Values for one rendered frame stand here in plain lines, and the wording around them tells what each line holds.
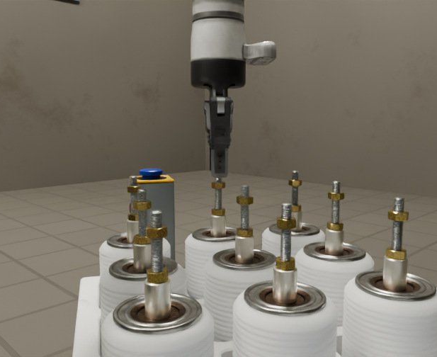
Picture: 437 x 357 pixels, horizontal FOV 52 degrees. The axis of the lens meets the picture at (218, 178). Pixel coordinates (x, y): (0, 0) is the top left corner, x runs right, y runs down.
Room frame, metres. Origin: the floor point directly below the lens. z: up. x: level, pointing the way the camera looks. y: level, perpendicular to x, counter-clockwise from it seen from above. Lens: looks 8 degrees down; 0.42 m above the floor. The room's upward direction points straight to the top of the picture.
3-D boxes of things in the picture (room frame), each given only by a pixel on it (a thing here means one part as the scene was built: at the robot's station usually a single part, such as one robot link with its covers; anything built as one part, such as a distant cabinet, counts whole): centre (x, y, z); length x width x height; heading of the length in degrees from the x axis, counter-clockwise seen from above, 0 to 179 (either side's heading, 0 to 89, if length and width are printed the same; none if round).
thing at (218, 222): (0.62, 0.00, 0.26); 0.02 x 0.02 x 0.03
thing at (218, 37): (0.62, -0.02, 0.52); 0.11 x 0.09 x 0.06; 93
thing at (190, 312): (0.36, 0.05, 0.25); 0.08 x 0.08 x 0.01
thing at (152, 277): (0.36, 0.05, 0.29); 0.02 x 0.02 x 0.01; 73
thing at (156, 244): (0.36, 0.05, 0.30); 0.01 x 0.01 x 0.08
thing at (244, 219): (0.51, -0.03, 0.30); 0.01 x 0.01 x 0.08
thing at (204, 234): (0.62, 0.00, 0.25); 0.08 x 0.08 x 0.01
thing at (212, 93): (0.62, 0.00, 0.45); 0.08 x 0.08 x 0.09
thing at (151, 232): (0.36, 0.05, 0.32); 0.02 x 0.02 x 0.01; 73
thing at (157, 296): (0.36, 0.05, 0.26); 0.02 x 0.02 x 0.03
